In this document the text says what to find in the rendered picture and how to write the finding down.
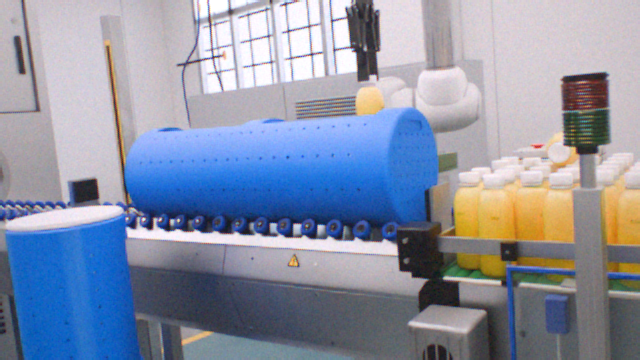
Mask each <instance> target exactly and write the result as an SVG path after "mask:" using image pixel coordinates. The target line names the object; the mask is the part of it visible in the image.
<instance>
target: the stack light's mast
mask: <svg viewBox="0 0 640 360"><path fill-rule="evenodd" d="M607 77H610V74H607V72H600V73H589V74H579V75H570V76H563V79H560V81H563V83H573V82H583V81H594V80H605V79H607ZM598 153H599V146H595V147H576V154H577V155H579V166H580V187H581V188H596V187H597V167H596V154H598Z"/></svg>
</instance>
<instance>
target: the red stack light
mask: <svg viewBox="0 0 640 360"><path fill-rule="evenodd" d="M560 88H561V89H560V91H561V107H562V108H561V111H562V112H568V111H584V110H597V109H606V108H610V107H611V104H610V103H611V101H610V100H611V97H610V96H611V94H610V93H611V91H610V89H611V88H610V80H609V79H606V80H594V81H583V82H573V83H563V84H561V85H560Z"/></svg>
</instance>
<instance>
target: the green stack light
mask: <svg viewBox="0 0 640 360"><path fill-rule="evenodd" d="M561 116H562V129H563V130H562V133H563V134H562V137H563V138H562V140H563V146H564V147H595V146H604V145H610V144H612V139H611V138H612V135H611V134H612V131H611V130H612V127H611V126H612V123H611V121H612V119H611V109H610V108H606V109H597V110H584V111H568V112H562V113H561Z"/></svg>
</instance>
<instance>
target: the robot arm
mask: <svg viewBox="0 0 640 360"><path fill-rule="evenodd" d="M421 9H422V23H423V38H424V52H425V66H426V70H425V71H423V73H422V74H421V76H420V77H419V84H418V89H410V88H407V87H406V83H405V82H404V81H403V80H401V79H399V78H397V77H386V78H381V79H379V68H378V56H377V52H381V30H380V15H381V11H380V10H376V9H375V5H374V1H373V0H351V5H350V6H346V7H345V11H346V15H347V20H348V30H349V39H350V48H351V49H352V53H356V61H357V75H358V82H365V81H370V76H373V75H376V76H377V83H376V84H378V86H376V87H378V88H379V89H380V90H381V92H382V95H383V98H384V102H385V109H388V108H400V107H414V108H416V109H418V110H420V111H421V112H422V113H423V114H424V116H425V117H426V118H427V120H428V122H429V124H430V126H431V128H432V131H433V134H437V133H447V132H453V131H458V130H461V129H464V128H466V127H469V126H470V125H472V124H474V123H475V122H476V121H478V120H479V119H480V117H481V106H482V95H481V92H480V91H479V89H478V88H477V87H476V86H475V85H474V84H472V83H467V79H466V75H465V73H464V72H463V70H462V69H460V68H459V67H456V49H455V32H454V14H453V0H421ZM366 47H367V51H366ZM353 49H354V50H353Z"/></svg>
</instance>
